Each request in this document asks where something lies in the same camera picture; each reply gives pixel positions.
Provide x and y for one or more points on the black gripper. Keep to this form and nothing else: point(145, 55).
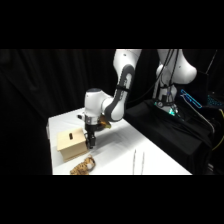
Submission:
point(91, 129)

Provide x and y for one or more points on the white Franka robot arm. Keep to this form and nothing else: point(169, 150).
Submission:
point(120, 100)

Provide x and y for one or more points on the light wooden drawer box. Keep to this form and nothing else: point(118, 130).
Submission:
point(70, 145)

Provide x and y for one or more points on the yellow-brown wrist mounted part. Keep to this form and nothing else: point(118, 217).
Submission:
point(106, 123)

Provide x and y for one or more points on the spotted plush toy animal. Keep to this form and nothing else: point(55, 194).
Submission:
point(82, 166)

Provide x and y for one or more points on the metal tongs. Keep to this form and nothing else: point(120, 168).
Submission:
point(134, 163)

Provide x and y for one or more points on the black curtain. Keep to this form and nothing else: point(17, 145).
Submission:
point(33, 93)

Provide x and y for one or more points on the black cloth covered stand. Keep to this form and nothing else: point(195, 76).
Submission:
point(166, 133)

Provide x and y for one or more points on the small green light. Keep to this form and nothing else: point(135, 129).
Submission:
point(172, 111)

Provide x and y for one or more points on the blue lit device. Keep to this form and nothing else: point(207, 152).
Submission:
point(191, 98)

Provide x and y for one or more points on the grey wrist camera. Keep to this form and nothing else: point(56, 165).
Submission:
point(81, 117)

